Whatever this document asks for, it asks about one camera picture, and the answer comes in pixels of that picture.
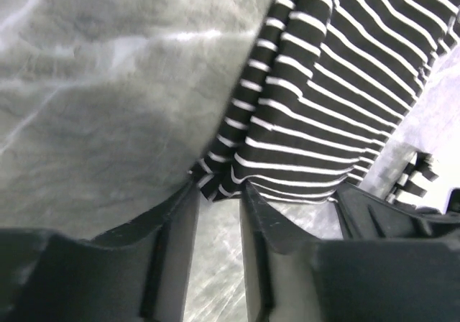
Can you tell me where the thin-striped black white tank top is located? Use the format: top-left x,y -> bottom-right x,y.
190,0 -> 459,203

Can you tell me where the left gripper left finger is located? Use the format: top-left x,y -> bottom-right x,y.
1,183 -> 200,321

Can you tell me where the wide-striped black white tank top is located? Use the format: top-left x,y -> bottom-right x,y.
385,152 -> 439,206

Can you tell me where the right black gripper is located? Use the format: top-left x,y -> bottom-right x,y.
333,183 -> 459,239

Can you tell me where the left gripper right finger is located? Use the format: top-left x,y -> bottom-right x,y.
240,183 -> 459,322

